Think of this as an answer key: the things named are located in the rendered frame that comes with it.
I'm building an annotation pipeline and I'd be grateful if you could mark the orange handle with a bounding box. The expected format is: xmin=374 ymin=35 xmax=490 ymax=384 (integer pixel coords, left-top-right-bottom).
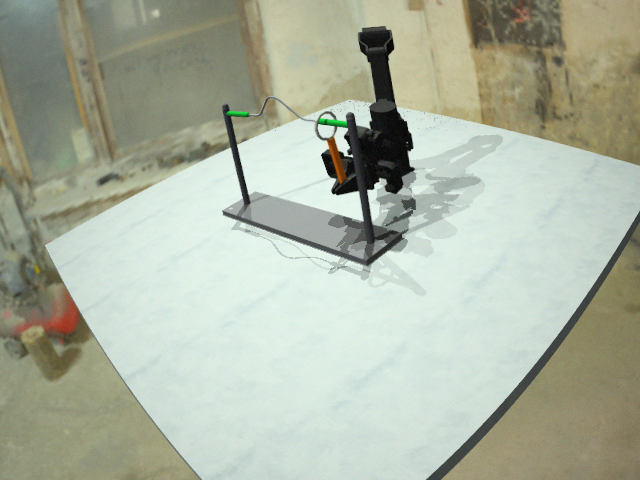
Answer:
xmin=314 ymin=111 xmax=347 ymax=185

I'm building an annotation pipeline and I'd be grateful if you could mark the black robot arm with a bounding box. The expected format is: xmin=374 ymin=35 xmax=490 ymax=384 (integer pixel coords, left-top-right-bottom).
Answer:
xmin=356 ymin=26 xmax=415 ymax=177

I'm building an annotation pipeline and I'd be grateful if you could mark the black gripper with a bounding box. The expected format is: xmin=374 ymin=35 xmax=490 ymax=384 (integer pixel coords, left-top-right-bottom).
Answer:
xmin=321 ymin=143 xmax=403 ymax=195

